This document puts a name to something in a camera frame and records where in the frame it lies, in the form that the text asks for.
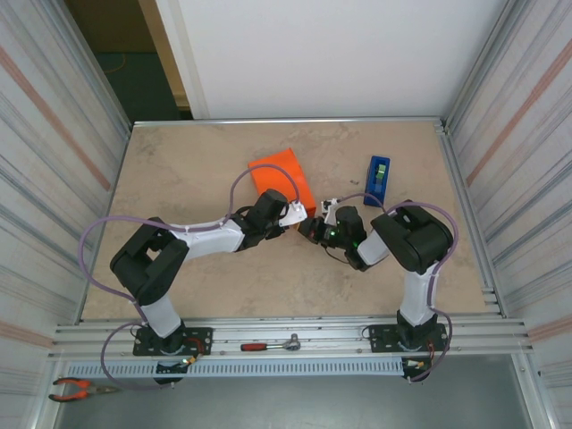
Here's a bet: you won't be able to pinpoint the orange wrapping paper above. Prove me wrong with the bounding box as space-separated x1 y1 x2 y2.
247 147 317 231

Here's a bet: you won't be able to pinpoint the blue tape dispenser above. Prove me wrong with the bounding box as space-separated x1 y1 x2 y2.
363 155 393 207

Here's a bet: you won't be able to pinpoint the black connector module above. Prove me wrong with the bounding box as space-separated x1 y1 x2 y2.
154 357 200 386
400 357 433 384

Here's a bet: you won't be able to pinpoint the corrugated translucent side panel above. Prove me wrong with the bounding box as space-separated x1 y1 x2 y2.
442 0 572 429
0 0 133 429

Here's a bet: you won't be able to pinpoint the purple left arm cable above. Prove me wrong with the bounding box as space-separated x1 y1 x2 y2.
80 164 300 392

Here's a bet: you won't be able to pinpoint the aluminium table frame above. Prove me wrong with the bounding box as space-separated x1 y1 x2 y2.
46 116 537 361

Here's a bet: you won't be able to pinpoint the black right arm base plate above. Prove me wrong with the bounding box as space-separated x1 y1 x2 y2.
368 324 448 354

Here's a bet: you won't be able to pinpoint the red handled ratchet wrench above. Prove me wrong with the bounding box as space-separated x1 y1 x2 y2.
240 333 301 353

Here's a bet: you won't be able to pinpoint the grey slotted cable duct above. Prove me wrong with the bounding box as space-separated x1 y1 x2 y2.
66 359 403 379

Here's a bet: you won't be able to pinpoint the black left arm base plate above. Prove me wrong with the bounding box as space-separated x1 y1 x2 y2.
132 326 214 358

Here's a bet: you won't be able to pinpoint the white door frame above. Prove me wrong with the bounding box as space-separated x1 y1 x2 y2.
154 0 211 121

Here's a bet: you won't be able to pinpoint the orange cord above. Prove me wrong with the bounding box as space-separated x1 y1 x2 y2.
105 51 129 75

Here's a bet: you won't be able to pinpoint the orange handled pliers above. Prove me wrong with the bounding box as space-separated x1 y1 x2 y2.
47 377 120 402

